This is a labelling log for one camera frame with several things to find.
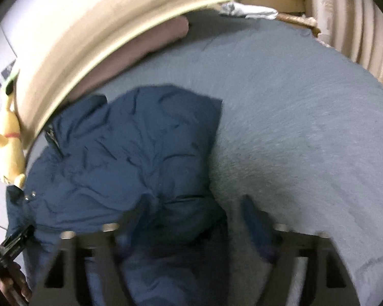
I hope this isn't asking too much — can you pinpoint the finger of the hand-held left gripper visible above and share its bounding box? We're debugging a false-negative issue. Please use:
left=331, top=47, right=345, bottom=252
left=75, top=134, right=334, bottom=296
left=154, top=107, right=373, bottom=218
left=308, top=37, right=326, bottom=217
left=0, top=226, right=35, bottom=260

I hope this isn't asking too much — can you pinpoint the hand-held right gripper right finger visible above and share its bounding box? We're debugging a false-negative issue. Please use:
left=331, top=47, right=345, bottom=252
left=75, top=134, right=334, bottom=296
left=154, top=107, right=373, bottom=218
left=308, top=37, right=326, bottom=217
left=241, top=196, right=361, bottom=306

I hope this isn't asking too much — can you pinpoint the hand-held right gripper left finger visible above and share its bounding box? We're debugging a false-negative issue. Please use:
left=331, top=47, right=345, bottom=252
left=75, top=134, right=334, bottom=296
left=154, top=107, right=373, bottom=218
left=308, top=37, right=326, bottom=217
left=35, top=196, right=154, bottom=306

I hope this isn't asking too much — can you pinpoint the navy padded jacket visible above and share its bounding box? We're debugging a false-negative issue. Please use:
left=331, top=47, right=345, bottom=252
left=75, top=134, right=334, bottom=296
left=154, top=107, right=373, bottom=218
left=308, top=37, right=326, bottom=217
left=5, top=84, right=265, bottom=306

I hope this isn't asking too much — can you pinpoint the person's left hand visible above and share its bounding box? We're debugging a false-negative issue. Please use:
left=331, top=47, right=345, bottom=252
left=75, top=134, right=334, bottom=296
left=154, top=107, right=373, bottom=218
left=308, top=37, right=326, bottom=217
left=0, top=263, right=32, bottom=303

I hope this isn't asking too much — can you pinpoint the yellow plush toy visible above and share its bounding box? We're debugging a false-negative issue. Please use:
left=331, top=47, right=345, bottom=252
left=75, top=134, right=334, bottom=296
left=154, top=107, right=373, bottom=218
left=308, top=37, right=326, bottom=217
left=0, top=92, right=27, bottom=188

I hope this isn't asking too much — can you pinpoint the grey bed blanket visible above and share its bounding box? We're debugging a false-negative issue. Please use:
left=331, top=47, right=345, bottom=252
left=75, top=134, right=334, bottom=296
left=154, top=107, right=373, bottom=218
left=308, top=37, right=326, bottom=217
left=26, top=16, right=383, bottom=306

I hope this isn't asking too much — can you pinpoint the brown pillow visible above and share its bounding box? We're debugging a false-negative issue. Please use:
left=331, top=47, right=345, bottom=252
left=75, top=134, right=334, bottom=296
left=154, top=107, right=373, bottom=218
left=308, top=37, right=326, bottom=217
left=64, top=16, right=189, bottom=103

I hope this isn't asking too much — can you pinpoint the beige headboard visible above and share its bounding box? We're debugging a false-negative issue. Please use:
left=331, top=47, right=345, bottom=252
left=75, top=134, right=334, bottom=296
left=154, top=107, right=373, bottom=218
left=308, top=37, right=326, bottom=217
left=14, top=0, right=257, bottom=147

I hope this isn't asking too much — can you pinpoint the white crumpled cloth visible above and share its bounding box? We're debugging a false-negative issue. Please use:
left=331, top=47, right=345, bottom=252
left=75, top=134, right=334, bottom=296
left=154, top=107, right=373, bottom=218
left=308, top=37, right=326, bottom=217
left=219, top=2, right=278, bottom=20

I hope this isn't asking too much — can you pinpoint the cardboard box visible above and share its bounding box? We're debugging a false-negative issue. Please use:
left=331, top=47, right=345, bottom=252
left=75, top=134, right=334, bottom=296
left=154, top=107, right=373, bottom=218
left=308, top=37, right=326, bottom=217
left=255, top=0, right=321, bottom=37

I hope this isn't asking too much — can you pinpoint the beige curtain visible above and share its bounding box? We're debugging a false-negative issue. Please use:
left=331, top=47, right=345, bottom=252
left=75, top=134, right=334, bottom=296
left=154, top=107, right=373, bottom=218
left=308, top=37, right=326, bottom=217
left=308, top=0, right=383, bottom=86

